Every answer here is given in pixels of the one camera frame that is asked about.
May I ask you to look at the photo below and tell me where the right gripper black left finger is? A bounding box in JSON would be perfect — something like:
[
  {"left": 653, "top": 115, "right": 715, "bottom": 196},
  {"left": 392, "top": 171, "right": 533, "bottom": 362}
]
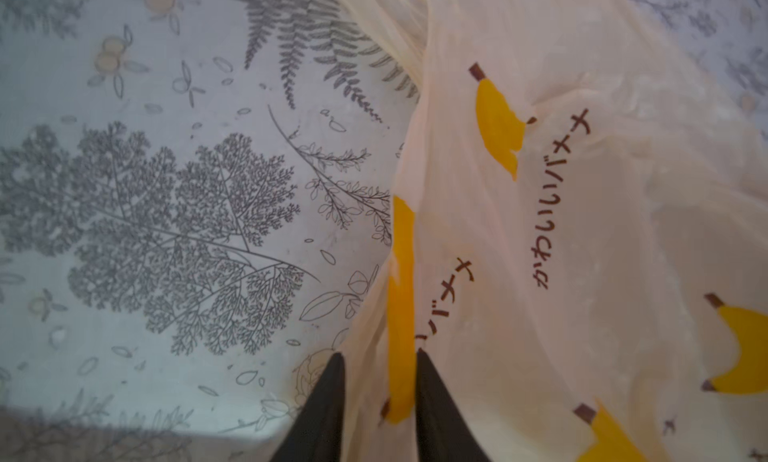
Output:
[{"left": 271, "top": 353, "right": 346, "bottom": 462}]

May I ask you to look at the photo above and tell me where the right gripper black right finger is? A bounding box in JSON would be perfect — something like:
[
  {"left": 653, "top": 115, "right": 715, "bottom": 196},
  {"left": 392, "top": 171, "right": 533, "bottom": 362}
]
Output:
[{"left": 415, "top": 349, "right": 490, "bottom": 462}]

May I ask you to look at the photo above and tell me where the banana print plastic bag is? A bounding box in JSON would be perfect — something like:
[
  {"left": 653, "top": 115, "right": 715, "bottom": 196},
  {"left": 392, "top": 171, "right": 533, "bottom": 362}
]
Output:
[{"left": 340, "top": 0, "right": 767, "bottom": 461}]

